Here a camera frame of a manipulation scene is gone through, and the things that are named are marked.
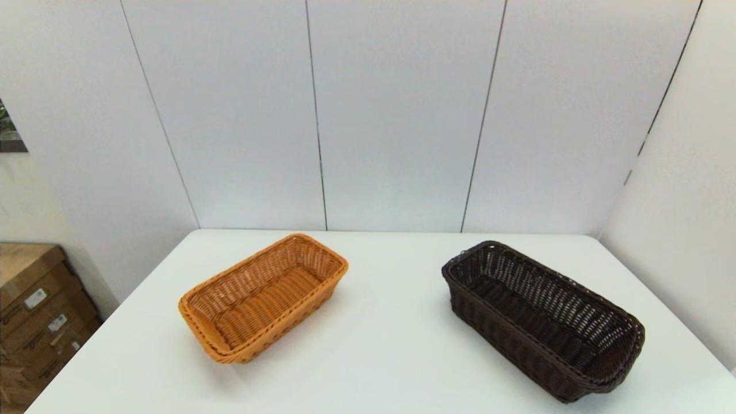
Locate dark wall picture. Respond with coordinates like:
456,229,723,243
0,98,28,153

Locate dark brown wicker basket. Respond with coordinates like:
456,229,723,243
442,240,646,403

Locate orange wicker basket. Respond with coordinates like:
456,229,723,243
178,233,349,364

